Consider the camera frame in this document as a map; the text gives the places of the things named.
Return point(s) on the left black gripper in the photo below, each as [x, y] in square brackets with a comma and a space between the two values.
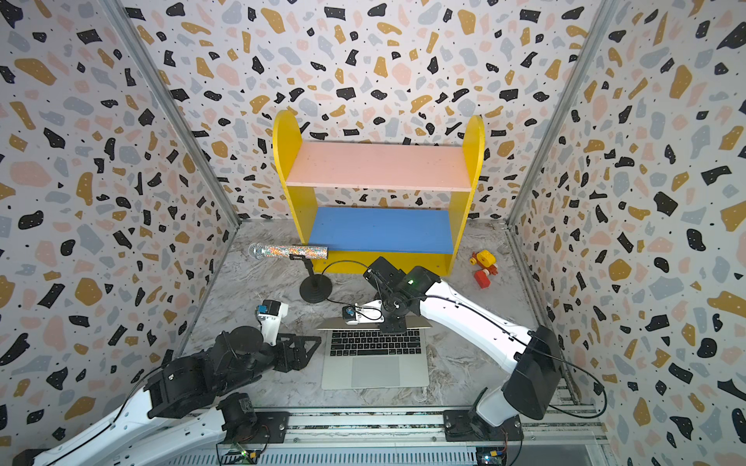
[302, 358]

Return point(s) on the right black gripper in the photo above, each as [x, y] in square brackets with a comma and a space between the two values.
[390, 329]

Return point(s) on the silver laptop computer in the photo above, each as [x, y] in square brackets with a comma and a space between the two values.
[361, 356]

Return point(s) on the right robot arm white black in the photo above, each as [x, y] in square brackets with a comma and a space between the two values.
[531, 358]

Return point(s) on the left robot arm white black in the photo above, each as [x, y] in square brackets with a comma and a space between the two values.
[190, 402]

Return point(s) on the yellow pink blue shelf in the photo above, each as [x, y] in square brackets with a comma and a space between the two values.
[356, 236]

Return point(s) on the red yellow toy figure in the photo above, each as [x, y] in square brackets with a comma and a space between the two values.
[487, 264]

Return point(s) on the glitter microphone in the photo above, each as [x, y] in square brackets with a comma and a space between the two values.
[261, 251]

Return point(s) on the left green circuit board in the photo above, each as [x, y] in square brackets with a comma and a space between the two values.
[238, 455]

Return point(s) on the green circuit board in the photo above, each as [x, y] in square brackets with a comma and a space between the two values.
[490, 457]
[238, 455]

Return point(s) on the right green circuit board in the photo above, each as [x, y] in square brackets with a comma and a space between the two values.
[490, 457]

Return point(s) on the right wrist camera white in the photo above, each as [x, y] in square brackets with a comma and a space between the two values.
[368, 313]

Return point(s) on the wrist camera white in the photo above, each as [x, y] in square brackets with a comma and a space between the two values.
[270, 314]
[368, 313]

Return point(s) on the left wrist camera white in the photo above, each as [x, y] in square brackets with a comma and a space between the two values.
[270, 314]

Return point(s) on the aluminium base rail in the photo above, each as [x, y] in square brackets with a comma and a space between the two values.
[414, 436]

